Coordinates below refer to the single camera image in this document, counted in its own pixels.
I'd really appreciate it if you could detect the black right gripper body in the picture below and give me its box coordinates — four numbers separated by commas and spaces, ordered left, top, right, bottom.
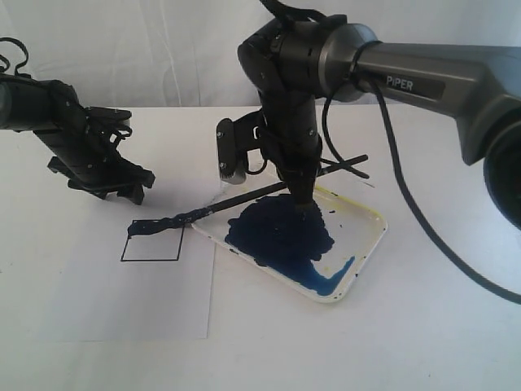
259, 91, 322, 191

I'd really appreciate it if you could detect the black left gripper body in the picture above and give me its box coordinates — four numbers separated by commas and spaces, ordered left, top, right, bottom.
34, 112, 134, 191

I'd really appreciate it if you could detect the black paintbrush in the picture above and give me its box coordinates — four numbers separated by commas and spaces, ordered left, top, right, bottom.
127, 154, 369, 239

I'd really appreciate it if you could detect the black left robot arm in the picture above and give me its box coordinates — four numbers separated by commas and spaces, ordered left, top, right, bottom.
1, 76, 155, 204

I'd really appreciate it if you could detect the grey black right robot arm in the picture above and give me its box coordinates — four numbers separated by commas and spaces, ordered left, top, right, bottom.
238, 15, 520, 226

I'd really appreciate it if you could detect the white paint tray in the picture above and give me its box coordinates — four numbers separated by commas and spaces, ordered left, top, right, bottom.
192, 179, 387, 303

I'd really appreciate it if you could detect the white paper sheet with square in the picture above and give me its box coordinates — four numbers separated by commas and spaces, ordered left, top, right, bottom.
37, 180, 220, 342

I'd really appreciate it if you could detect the white backdrop curtain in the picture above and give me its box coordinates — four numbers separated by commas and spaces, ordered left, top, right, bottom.
1, 1, 520, 107

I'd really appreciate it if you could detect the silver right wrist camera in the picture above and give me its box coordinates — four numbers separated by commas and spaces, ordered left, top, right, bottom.
216, 110, 268, 185

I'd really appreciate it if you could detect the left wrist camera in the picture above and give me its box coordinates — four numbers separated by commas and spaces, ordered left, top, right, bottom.
86, 107, 133, 141

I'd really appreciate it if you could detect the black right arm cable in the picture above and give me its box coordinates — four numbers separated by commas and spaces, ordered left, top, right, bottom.
243, 0, 521, 305

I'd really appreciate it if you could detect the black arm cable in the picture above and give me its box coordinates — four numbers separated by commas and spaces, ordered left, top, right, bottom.
0, 37, 29, 78
243, 0, 521, 305

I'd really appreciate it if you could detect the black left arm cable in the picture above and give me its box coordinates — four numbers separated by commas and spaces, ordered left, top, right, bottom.
0, 37, 29, 78

